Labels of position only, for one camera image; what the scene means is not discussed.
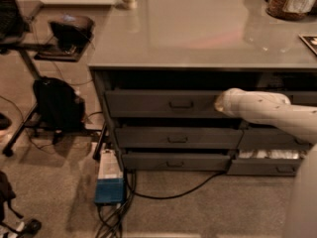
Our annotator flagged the black laptop stand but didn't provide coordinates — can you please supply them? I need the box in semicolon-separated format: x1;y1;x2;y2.
0;0;103;158

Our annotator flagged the grey cabinet counter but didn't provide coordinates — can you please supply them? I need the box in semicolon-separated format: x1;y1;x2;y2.
89;0;317;173

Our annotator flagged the jar of brown snacks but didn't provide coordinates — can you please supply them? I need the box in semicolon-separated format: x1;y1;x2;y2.
266;0;316;21

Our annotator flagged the black backpack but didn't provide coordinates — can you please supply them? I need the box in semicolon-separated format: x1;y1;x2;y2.
33;77;85;145

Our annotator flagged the black device on tray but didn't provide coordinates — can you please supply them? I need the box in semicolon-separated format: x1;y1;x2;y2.
50;15;94;46

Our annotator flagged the blue and white box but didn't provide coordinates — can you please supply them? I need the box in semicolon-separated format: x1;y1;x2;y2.
94;149;125;205

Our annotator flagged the grey right middle drawer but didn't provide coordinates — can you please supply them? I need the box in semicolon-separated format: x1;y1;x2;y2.
239;128;311;150

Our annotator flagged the dark book on counter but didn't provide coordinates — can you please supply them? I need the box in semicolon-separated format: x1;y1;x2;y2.
299;35;317;56

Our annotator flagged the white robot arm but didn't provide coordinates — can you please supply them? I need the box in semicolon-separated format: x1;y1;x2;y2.
214;88;317;238

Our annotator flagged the black laptop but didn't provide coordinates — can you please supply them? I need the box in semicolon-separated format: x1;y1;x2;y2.
0;0;25;43

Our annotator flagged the grey right top drawer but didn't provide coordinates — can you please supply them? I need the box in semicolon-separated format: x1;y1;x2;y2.
286;91;317;106

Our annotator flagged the grey right bottom drawer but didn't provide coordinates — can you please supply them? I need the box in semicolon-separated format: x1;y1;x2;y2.
228;150;307;177

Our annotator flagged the black floor cable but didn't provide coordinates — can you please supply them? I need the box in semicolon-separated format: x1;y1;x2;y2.
94;169;226;238

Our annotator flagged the black side tray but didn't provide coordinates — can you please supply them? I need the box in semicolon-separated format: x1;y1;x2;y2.
34;36;92;62

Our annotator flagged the grey left middle drawer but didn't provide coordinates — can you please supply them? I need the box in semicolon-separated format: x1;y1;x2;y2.
115;127;243;149

